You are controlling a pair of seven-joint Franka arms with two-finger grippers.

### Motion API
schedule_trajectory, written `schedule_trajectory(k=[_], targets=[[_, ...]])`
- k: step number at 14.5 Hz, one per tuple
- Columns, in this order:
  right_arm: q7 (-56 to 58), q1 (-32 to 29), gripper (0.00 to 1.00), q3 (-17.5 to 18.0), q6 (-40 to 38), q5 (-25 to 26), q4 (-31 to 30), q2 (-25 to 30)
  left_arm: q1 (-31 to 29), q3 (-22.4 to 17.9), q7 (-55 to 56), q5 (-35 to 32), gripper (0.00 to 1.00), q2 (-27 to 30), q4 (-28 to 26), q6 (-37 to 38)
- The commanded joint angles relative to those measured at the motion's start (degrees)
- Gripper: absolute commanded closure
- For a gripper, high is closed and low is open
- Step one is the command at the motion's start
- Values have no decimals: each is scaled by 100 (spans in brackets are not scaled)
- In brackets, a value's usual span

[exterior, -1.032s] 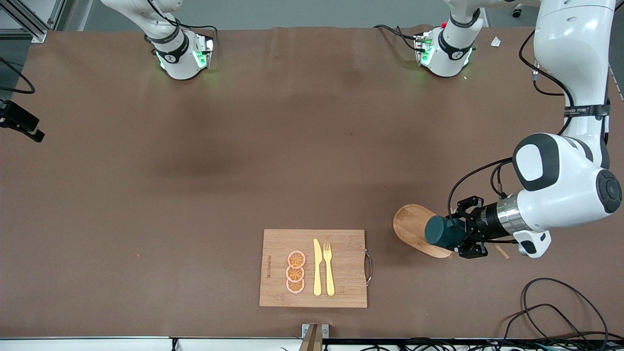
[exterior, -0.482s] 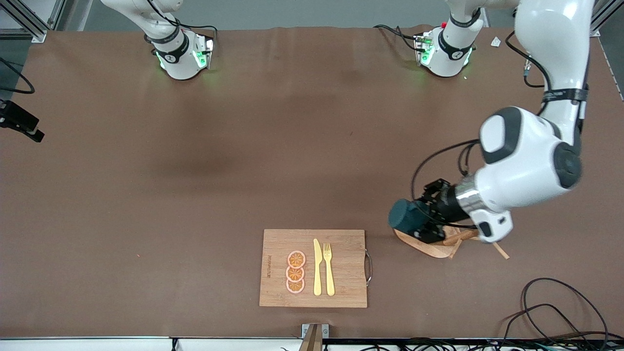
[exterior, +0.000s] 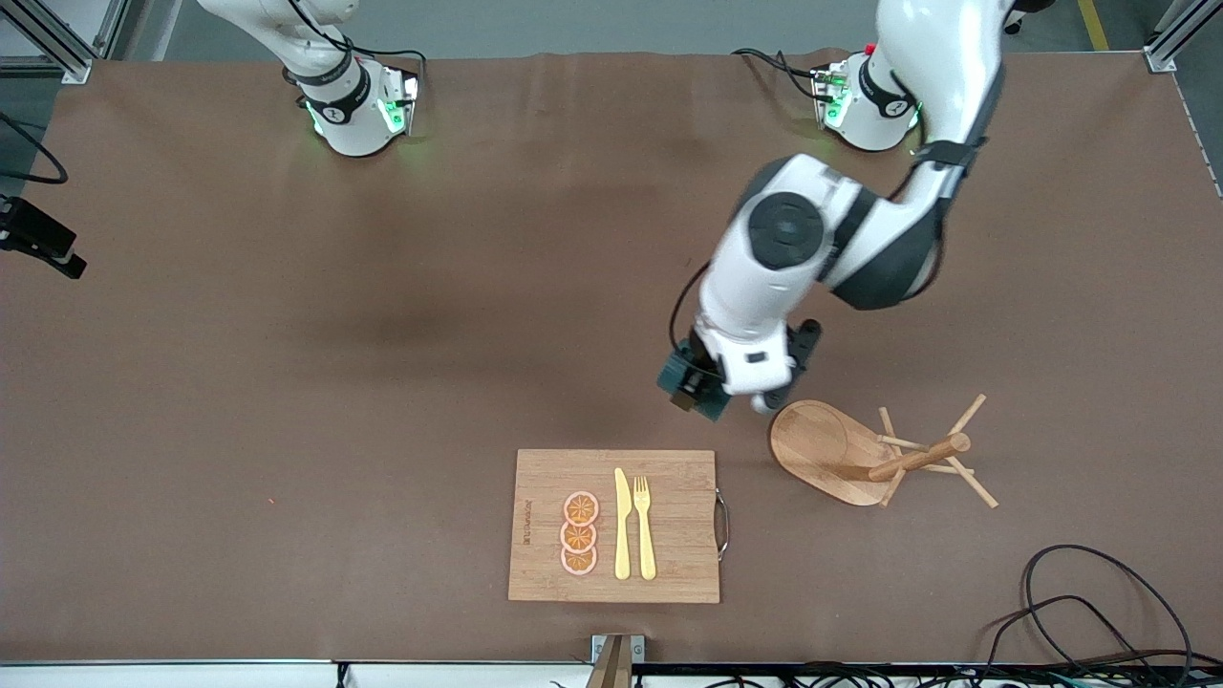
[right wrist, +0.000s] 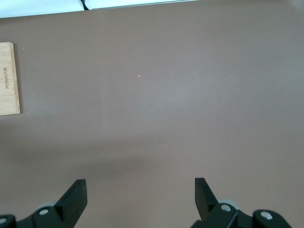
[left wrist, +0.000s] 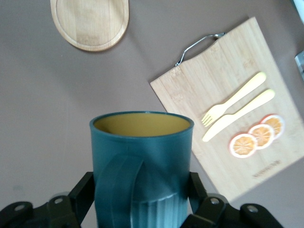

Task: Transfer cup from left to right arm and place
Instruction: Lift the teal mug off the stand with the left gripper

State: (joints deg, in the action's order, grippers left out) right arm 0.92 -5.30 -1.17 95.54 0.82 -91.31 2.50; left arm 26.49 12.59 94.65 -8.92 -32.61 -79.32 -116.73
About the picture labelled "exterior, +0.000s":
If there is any bamboo cutting board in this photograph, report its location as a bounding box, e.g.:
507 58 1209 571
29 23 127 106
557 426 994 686
507 449 720 605

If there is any metal table edge bracket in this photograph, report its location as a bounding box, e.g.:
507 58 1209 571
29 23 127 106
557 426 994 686
585 634 647 688

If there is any aluminium frame profile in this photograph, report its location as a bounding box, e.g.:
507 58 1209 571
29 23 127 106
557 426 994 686
0 0 130 85
1144 0 1223 74

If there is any wooden mug tree stand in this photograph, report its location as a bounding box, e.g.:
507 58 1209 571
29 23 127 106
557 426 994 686
769 394 999 510

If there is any white table edge rail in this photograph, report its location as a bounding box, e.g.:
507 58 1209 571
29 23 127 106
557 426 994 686
0 659 593 688

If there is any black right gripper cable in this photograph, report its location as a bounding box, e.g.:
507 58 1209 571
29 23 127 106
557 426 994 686
0 112 71 185

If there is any black cable along table edge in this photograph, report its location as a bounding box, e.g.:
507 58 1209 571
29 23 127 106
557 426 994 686
635 662 1223 688

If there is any teal ribbed cup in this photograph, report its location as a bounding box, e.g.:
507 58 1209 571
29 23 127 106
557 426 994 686
656 344 736 423

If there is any yellow plastic fork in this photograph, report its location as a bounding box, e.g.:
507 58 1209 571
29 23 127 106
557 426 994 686
633 475 658 582

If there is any large looped black cable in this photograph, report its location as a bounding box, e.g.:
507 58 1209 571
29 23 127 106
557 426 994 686
1022 545 1197 684

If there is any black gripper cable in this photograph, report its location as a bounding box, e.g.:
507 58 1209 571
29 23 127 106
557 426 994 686
667 263 713 378
0 112 71 185

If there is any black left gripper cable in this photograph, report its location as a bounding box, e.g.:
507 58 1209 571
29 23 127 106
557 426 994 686
667 263 713 378

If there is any small looped black cable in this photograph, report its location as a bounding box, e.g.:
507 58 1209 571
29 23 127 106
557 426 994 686
979 594 1162 688

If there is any yellow plastic knife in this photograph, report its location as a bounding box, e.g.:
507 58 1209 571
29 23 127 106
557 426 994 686
613 467 633 581

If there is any black arm base cable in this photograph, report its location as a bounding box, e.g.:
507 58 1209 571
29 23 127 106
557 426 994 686
287 0 428 97
732 48 832 101

